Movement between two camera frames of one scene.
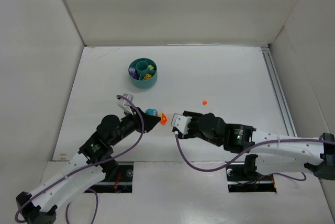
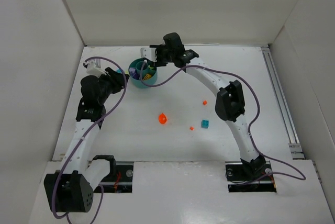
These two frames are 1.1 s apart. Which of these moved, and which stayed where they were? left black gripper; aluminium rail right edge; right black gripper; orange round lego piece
Moved: left black gripper; right black gripper
Stayed: aluminium rail right edge; orange round lego piece
